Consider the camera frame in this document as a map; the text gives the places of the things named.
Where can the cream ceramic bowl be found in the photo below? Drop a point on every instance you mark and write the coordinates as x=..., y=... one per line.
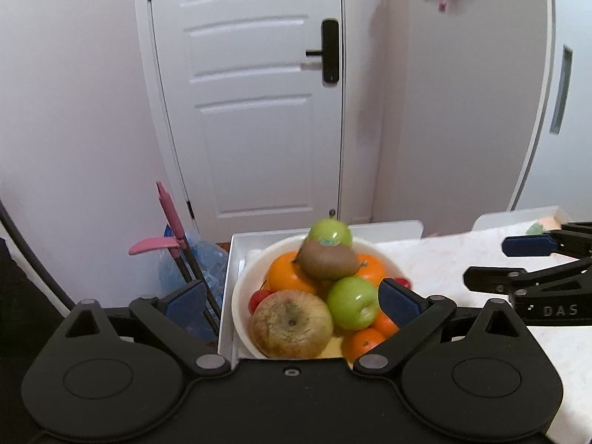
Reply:
x=245, y=282

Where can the floral white tablecloth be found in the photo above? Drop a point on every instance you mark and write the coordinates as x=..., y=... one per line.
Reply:
x=453, y=259

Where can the white door with narrow window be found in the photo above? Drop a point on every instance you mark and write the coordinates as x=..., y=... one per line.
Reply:
x=573, y=171

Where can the large orange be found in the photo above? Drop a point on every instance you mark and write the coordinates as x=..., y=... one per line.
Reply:
x=286, y=273
x=372, y=268

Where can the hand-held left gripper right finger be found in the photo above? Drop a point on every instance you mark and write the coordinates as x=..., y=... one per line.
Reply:
x=400, y=303

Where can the green apple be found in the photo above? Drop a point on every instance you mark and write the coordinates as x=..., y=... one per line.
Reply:
x=352, y=303
x=329, y=230

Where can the black curved pole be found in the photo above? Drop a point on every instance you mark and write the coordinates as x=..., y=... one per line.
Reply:
x=34, y=263

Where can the blue plastic water bottle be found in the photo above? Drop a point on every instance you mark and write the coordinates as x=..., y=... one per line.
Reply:
x=210, y=259

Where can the dark cloth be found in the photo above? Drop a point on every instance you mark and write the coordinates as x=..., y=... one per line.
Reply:
x=18, y=323

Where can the small mandarin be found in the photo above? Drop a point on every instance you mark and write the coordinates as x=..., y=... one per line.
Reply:
x=385, y=323
x=363, y=344

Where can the white panelled door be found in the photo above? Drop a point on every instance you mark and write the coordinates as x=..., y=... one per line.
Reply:
x=254, y=148

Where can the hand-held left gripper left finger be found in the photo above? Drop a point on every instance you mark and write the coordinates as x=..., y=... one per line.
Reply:
x=185, y=305

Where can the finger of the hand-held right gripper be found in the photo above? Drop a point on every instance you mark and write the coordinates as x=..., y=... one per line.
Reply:
x=527, y=245
x=490, y=277

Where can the brown kiwi with sticker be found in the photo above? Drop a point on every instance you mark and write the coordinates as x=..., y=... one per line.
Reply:
x=328, y=259

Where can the red cherry tomato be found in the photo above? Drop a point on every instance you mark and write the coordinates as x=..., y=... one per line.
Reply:
x=259, y=299
x=403, y=283

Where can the large brown russet apple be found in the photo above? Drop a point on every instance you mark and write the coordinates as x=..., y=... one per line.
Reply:
x=291, y=323

